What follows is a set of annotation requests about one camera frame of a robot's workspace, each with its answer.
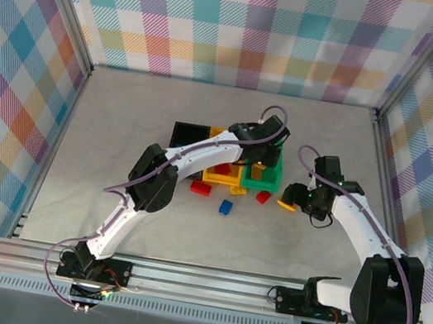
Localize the green plastic bin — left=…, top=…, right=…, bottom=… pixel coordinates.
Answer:
left=240, top=140, right=289, bottom=195

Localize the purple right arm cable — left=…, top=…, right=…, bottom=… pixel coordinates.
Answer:
left=268, top=143, right=433, bottom=324

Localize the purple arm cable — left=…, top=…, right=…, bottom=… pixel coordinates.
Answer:
left=268, top=143, right=433, bottom=324
left=38, top=70, right=293, bottom=324

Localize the aluminium front rail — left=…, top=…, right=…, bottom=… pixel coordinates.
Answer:
left=0, top=235, right=433, bottom=324

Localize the black plastic bin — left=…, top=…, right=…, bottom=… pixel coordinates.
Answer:
left=163, top=119, right=213, bottom=181

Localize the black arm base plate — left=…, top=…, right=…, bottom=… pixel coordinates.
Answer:
left=272, top=283, right=353, bottom=324
left=55, top=250, right=135, bottom=288

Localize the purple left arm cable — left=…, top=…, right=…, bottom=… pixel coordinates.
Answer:
left=38, top=70, right=293, bottom=324

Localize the aluminium side rail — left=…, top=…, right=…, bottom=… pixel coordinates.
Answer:
left=9, top=55, right=96, bottom=249
left=351, top=109, right=433, bottom=259

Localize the square blue lego brick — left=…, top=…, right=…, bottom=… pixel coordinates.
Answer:
left=217, top=198, right=235, bottom=217

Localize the grey slotted cable duct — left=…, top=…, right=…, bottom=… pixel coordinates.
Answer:
left=0, top=271, right=300, bottom=324

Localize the long red lego brick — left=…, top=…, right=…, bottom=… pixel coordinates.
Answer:
left=188, top=179, right=213, bottom=198

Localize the yellow plastic bin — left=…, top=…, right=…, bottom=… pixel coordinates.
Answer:
left=200, top=126, right=253, bottom=188

